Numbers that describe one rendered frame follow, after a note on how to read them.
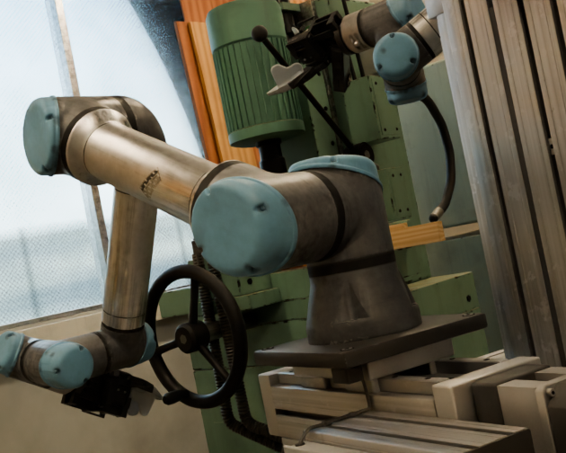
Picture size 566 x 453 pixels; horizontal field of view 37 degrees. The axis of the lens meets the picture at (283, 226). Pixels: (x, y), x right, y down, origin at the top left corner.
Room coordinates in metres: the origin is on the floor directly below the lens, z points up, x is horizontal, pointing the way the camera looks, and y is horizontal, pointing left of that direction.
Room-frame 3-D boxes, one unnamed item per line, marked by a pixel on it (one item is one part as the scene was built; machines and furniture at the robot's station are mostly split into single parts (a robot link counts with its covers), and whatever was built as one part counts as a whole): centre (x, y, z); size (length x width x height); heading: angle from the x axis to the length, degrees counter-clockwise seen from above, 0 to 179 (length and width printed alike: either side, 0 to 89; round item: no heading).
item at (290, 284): (1.87, 0.06, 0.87); 0.61 x 0.30 x 0.06; 49
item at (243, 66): (1.96, 0.00, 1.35); 0.18 x 0.18 x 0.31
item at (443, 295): (2.05, -0.09, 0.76); 0.57 x 0.45 x 0.09; 139
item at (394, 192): (2.00, -0.24, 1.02); 0.09 x 0.07 x 0.12; 49
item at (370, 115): (2.02, -0.26, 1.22); 0.09 x 0.08 x 0.15; 139
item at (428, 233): (1.88, -0.10, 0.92); 0.55 x 0.02 x 0.04; 49
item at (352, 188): (1.12, -0.07, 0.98); 0.13 x 0.12 x 0.14; 135
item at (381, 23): (1.57, -0.27, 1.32); 0.11 x 0.08 x 0.09; 49
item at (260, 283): (1.81, 0.12, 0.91); 0.15 x 0.14 x 0.09; 49
